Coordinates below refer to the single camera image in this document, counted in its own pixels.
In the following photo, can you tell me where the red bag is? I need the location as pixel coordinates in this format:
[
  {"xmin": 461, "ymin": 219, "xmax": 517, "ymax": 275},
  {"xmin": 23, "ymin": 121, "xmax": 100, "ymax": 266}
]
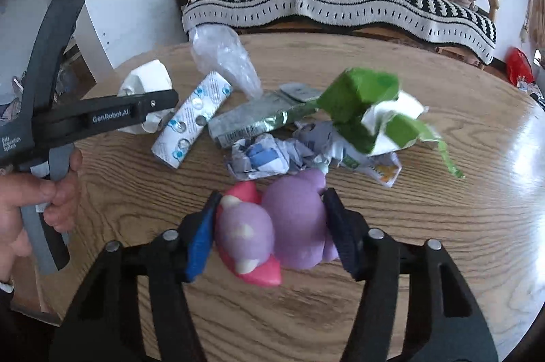
[{"xmin": 506, "ymin": 47, "xmax": 535, "ymax": 86}]

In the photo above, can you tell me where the green torn carton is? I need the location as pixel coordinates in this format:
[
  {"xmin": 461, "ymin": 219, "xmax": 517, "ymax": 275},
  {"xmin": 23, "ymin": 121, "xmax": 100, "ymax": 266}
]
[{"xmin": 315, "ymin": 67, "xmax": 466, "ymax": 179}]

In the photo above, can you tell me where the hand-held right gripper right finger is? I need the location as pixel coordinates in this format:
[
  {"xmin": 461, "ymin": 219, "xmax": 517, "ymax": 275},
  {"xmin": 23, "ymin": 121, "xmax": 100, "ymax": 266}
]
[{"xmin": 323, "ymin": 187, "xmax": 499, "ymax": 362}]

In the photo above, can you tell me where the blue white paper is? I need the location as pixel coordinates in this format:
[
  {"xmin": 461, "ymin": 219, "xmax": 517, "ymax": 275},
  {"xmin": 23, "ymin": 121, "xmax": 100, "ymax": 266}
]
[{"xmin": 225, "ymin": 133, "xmax": 308, "ymax": 181}]

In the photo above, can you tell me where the white blue blister pack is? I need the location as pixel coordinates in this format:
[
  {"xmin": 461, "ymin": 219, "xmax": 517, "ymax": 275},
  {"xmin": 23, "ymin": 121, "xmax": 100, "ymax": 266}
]
[{"xmin": 152, "ymin": 71, "xmax": 233, "ymax": 170}]

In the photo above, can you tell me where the person's left hand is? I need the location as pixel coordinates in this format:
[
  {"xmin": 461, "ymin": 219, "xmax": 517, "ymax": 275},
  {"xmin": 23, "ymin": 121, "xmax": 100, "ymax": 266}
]
[{"xmin": 0, "ymin": 149, "xmax": 83, "ymax": 280}]

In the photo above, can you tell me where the hanging ornament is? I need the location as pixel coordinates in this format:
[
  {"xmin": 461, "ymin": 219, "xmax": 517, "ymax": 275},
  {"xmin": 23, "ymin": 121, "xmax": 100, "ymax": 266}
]
[{"xmin": 521, "ymin": 0, "xmax": 531, "ymax": 44}]

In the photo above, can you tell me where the grey printed paper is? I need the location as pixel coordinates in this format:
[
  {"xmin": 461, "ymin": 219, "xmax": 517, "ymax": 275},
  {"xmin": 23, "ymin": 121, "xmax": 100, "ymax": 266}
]
[{"xmin": 294, "ymin": 119, "xmax": 403, "ymax": 188}]

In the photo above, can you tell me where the small grey sachet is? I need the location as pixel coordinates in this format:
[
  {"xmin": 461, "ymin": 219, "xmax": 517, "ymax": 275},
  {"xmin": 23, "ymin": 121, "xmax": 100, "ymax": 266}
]
[{"xmin": 279, "ymin": 83, "xmax": 325, "ymax": 104}]

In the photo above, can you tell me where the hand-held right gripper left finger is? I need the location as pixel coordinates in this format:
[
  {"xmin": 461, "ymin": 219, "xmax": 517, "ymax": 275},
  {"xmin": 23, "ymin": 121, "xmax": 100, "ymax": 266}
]
[{"xmin": 48, "ymin": 192, "xmax": 222, "ymax": 362}]

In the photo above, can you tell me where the pink purple soft toy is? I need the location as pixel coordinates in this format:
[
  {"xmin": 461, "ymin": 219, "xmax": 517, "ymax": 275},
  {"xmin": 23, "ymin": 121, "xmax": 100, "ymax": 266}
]
[{"xmin": 214, "ymin": 168, "xmax": 341, "ymax": 287}]

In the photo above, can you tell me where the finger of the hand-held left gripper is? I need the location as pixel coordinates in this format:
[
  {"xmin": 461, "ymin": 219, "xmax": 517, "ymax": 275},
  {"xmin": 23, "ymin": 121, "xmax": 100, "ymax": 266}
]
[
  {"xmin": 23, "ymin": 0, "xmax": 86, "ymax": 111},
  {"xmin": 47, "ymin": 90, "xmax": 180, "ymax": 141}
]

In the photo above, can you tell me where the clear plastic bag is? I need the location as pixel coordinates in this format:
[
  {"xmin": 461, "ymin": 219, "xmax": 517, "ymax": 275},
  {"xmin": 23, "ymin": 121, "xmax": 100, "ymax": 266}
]
[{"xmin": 190, "ymin": 25, "xmax": 263, "ymax": 99}]

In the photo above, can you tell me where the silver green foil pack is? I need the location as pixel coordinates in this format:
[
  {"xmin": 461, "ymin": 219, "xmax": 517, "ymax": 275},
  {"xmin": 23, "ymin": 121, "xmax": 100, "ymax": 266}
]
[{"xmin": 208, "ymin": 86, "xmax": 324, "ymax": 150}]

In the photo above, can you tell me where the white cabinet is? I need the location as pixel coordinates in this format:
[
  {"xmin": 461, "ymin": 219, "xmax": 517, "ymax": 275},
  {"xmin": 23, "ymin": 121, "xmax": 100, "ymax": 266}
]
[{"xmin": 70, "ymin": 0, "xmax": 184, "ymax": 69}]

